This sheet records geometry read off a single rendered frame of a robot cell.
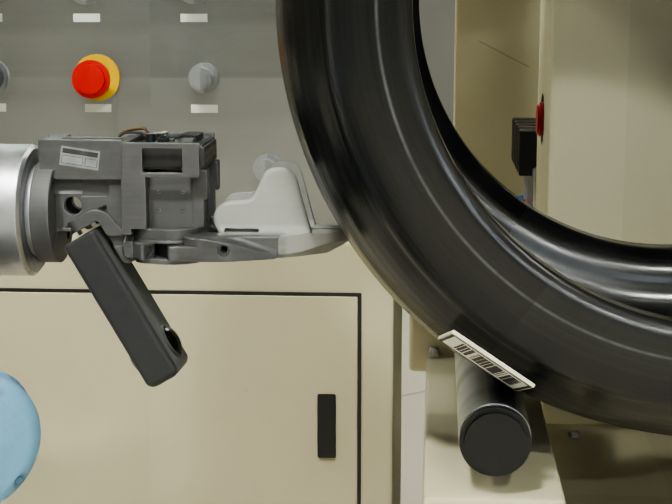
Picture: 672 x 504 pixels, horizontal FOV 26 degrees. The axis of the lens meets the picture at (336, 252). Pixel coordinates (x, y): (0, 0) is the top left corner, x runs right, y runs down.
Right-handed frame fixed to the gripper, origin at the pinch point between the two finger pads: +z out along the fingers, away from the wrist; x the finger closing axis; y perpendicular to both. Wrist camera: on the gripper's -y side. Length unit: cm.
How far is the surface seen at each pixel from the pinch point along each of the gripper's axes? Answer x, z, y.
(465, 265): -11.4, 8.6, 0.8
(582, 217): 26.2, 19.2, -2.1
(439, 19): 542, 8, 3
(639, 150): 26.2, 23.8, 3.6
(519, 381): -11.0, 11.9, -6.4
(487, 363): -10.2, 10.0, -5.5
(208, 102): 64, -19, 4
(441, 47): 541, 9, -9
